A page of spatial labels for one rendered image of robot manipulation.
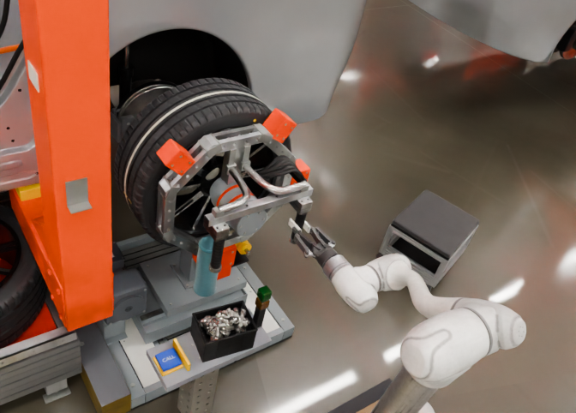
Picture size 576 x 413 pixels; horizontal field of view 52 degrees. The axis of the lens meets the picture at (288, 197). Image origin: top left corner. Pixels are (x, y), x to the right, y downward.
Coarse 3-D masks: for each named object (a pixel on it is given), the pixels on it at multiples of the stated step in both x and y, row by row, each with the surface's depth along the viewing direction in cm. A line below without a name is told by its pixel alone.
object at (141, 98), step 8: (144, 88) 233; (152, 88) 233; (160, 88) 235; (168, 88) 237; (136, 96) 231; (144, 96) 233; (152, 96) 235; (128, 104) 231; (136, 104) 233; (144, 104) 235; (120, 112) 233; (128, 112) 233; (136, 112) 236
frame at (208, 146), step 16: (240, 128) 204; (256, 128) 205; (208, 144) 194; (224, 144) 196; (240, 144) 201; (272, 144) 210; (208, 160) 197; (176, 176) 199; (192, 176) 197; (288, 176) 228; (160, 192) 199; (176, 192) 197; (160, 208) 205; (272, 208) 235; (160, 224) 210; (176, 240) 214; (192, 240) 226; (240, 240) 237
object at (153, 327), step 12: (156, 300) 262; (216, 300) 268; (228, 300) 269; (240, 300) 271; (156, 312) 253; (192, 312) 261; (144, 324) 249; (156, 324) 252; (168, 324) 254; (180, 324) 255; (144, 336) 249; (156, 336) 251
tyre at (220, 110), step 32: (160, 96) 206; (192, 96) 205; (224, 96) 208; (256, 96) 225; (128, 128) 208; (160, 128) 199; (192, 128) 196; (224, 128) 203; (128, 160) 207; (160, 160) 196; (128, 192) 211
